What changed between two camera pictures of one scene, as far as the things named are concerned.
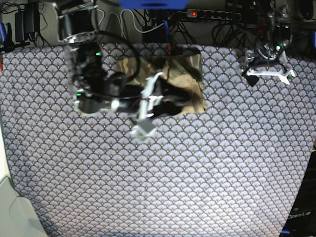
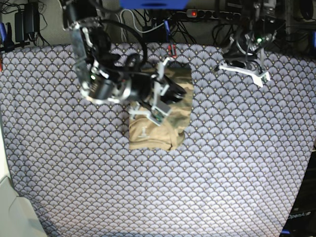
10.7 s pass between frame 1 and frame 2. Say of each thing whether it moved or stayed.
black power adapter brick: stayed
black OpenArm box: stayed
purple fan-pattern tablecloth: stayed
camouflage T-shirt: moved
